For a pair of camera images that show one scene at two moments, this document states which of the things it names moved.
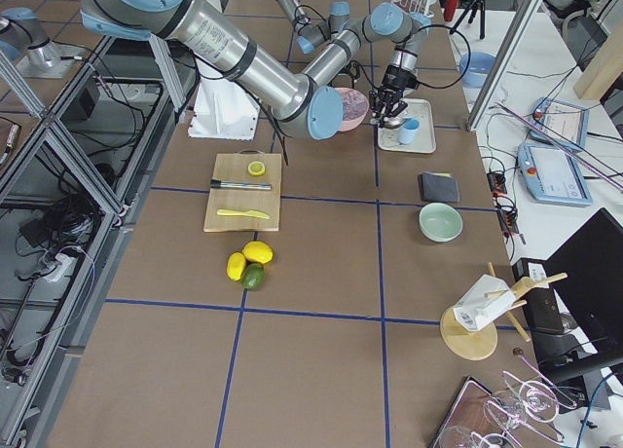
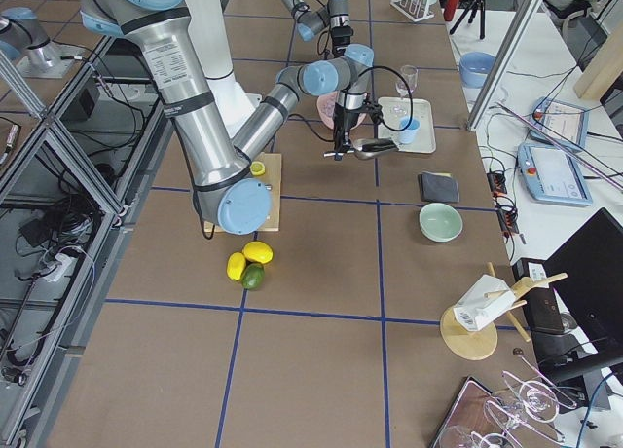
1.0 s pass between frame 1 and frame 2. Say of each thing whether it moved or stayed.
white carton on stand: stayed
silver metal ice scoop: moved
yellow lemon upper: stayed
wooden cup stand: stayed
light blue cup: stayed
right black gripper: moved
